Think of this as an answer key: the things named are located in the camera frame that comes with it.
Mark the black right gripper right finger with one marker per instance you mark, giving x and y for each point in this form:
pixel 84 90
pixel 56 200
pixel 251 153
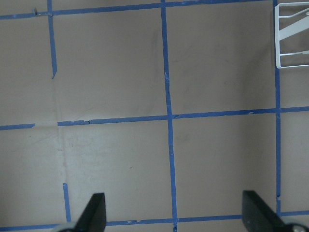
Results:
pixel 257 216

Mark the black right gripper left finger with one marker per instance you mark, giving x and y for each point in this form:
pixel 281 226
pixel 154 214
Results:
pixel 93 218

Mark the white wire cup rack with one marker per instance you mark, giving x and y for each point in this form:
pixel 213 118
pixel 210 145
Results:
pixel 290 30

